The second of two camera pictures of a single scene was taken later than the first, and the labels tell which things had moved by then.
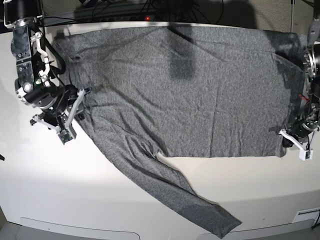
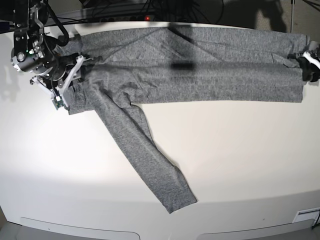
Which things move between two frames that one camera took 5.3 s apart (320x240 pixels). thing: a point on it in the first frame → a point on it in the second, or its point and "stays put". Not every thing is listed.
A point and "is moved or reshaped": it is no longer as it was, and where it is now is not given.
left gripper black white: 53,100 → 53,69
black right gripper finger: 276,129 → 294,55
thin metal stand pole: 292,15 stays put
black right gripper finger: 287,143 → 310,72
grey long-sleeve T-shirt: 186,92 is moved or reshaped
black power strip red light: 126,18 stays put
